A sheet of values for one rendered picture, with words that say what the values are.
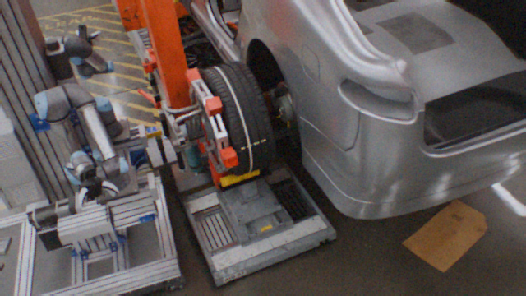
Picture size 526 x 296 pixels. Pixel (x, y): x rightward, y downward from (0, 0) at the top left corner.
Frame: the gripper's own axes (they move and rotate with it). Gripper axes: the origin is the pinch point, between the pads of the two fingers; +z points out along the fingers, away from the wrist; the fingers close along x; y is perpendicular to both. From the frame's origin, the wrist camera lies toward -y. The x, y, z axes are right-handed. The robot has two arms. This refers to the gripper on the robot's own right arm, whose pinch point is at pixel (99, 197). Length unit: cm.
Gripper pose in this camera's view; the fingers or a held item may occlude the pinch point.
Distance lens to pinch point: 220.1
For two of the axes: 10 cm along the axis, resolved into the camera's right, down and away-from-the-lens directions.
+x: -8.6, 2.8, -4.2
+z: 5.0, 5.0, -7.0
